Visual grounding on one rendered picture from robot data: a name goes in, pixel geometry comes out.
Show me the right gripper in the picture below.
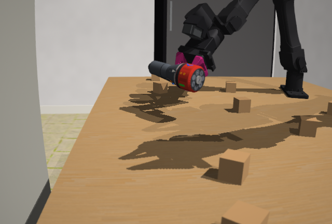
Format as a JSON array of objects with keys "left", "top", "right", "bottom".
[{"left": 175, "top": 45, "right": 216, "bottom": 76}]

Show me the black and red hose nozzle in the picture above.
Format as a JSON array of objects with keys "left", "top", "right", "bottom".
[{"left": 148, "top": 61, "right": 205, "bottom": 92}]

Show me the tan cube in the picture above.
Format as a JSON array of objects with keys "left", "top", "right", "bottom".
[
  {"left": 226, "top": 81, "right": 237, "bottom": 93},
  {"left": 221, "top": 200, "right": 270, "bottom": 224},
  {"left": 153, "top": 81, "right": 168, "bottom": 94},
  {"left": 151, "top": 74, "right": 160, "bottom": 81},
  {"left": 298, "top": 116, "right": 318, "bottom": 137},
  {"left": 327, "top": 100, "right": 332, "bottom": 115},
  {"left": 233, "top": 96, "right": 251, "bottom": 113},
  {"left": 217, "top": 149, "right": 251, "bottom": 186}
]

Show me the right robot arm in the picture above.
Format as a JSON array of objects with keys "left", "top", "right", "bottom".
[{"left": 182, "top": 0, "right": 309, "bottom": 99}]

